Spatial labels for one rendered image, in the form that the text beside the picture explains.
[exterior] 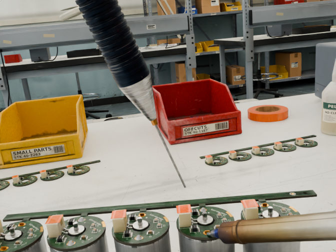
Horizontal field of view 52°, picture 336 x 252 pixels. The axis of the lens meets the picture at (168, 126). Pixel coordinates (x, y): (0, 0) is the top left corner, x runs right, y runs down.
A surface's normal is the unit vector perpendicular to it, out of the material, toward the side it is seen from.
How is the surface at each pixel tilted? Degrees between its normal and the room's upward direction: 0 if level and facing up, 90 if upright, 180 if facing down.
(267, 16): 90
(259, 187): 0
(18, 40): 90
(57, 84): 90
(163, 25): 90
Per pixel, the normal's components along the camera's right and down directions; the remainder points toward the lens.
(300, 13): 0.18, 0.25
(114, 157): -0.09, -0.96
